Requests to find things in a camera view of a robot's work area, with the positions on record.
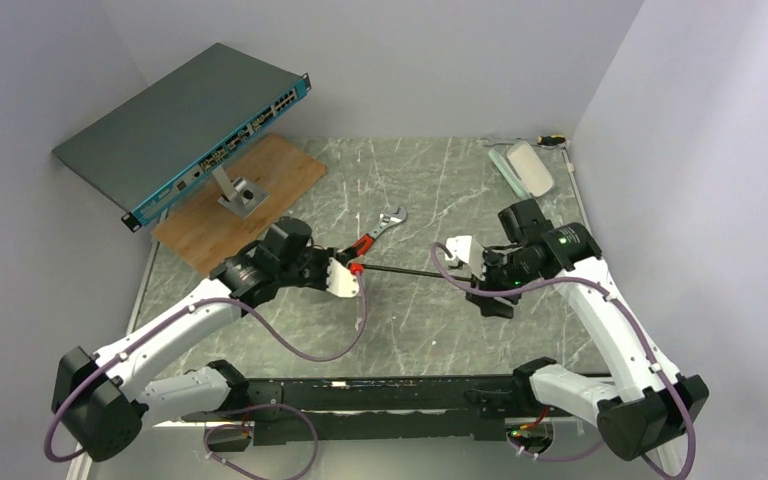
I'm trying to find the beige umbrella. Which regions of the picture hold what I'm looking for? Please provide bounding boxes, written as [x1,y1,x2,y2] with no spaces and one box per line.
[357,263,470,282]

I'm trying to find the mint green umbrella case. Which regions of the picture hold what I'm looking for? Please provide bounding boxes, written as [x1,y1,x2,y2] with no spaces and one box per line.
[488,140,555,200]

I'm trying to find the grey blue network switch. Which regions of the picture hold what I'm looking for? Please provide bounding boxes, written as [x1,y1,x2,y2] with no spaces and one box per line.
[52,43,311,232]

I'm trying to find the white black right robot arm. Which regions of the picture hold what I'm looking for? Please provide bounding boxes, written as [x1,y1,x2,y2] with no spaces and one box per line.
[444,200,710,461]

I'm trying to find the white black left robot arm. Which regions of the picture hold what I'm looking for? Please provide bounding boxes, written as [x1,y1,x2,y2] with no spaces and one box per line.
[44,217,365,463]

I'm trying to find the wooden board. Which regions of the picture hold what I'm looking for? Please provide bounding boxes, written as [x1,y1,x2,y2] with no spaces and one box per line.
[152,134,327,275]

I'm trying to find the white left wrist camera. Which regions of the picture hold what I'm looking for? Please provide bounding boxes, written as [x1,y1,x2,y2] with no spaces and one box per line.
[326,258,360,298]

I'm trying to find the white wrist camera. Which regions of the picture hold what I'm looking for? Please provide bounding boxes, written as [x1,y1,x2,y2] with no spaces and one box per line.
[326,258,360,298]
[444,235,485,280]

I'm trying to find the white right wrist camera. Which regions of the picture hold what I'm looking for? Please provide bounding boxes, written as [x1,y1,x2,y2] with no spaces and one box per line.
[444,235,485,280]

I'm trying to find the red handled adjustable wrench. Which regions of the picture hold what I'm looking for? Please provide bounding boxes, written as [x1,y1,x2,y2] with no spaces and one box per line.
[337,206,408,263]

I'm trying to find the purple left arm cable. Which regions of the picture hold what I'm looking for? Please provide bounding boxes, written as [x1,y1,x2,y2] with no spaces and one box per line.
[43,264,370,480]

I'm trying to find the metal switch stand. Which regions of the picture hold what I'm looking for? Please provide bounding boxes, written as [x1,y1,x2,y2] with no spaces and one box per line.
[211,166,269,219]

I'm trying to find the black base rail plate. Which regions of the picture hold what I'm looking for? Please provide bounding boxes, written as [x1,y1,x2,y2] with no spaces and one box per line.
[180,374,576,446]

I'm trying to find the aluminium frame rails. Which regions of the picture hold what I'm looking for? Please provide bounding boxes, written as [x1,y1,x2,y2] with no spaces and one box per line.
[65,148,687,480]

